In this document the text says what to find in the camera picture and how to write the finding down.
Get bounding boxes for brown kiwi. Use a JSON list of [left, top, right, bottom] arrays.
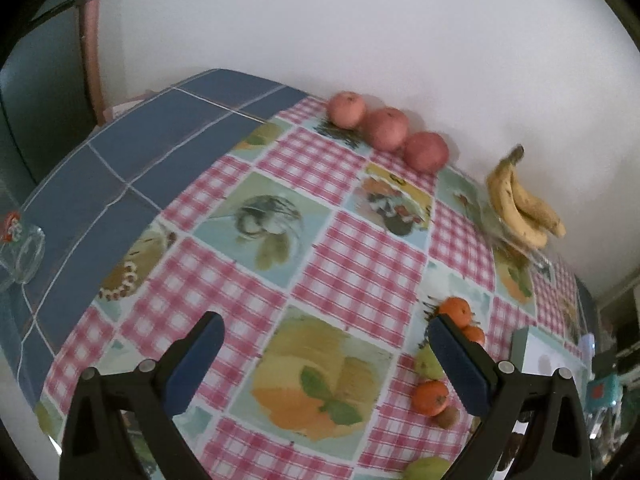
[[434, 405, 460, 430]]

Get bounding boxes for green apple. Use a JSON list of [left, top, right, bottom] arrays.
[[414, 344, 446, 380], [401, 456, 450, 480]]

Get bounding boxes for orange tangerine front pair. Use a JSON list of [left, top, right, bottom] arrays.
[[462, 325, 486, 346]]

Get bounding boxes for orange tangerine back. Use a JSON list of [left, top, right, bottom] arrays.
[[437, 297, 473, 330]]

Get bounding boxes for teal plastic box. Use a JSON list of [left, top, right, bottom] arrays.
[[586, 374, 622, 413]]

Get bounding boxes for white tray teal rim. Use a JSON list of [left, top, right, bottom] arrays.
[[510, 326, 588, 389]]

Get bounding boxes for clear plastic fruit container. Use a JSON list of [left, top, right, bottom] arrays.
[[478, 198, 553, 278]]

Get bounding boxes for blue tiled undercloth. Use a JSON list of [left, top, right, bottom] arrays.
[[1, 68, 306, 405]]

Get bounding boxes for upper yellow banana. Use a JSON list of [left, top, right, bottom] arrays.
[[511, 169, 566, 238]]

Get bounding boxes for yellow banana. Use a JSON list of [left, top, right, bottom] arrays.
[[486, 158, 548, 249], [511, 169, 566, 238]]

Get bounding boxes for lower yellow banana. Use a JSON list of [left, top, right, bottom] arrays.
[[486, 158, 548, 249]]

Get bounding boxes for pink checkered fruit tablecloth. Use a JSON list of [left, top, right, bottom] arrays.
[[35, 98, 580, 479]]

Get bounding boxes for middle red apple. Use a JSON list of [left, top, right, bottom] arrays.
[[361, 107, 409, 152]]

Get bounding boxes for left red apple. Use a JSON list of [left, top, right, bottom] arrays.
[[326, 91, 368, 130]]

